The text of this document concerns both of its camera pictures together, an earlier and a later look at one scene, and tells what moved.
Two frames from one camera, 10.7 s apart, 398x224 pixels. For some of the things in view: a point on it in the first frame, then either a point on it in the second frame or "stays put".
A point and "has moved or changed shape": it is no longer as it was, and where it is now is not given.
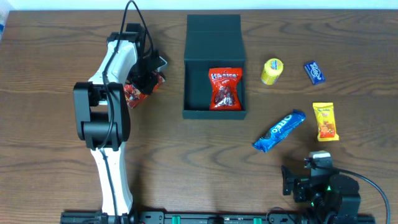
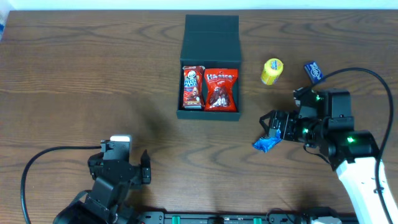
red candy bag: x=225 y=95 has moved or changed shape
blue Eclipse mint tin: x=314 y=73 stays put
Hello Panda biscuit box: x=134 y=97 -> x=193 y=87
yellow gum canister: x=273 y=68 stays put
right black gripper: x=297 y=186 -> x=277 y=123
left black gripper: x=146 y=82 -> x=137 y=172
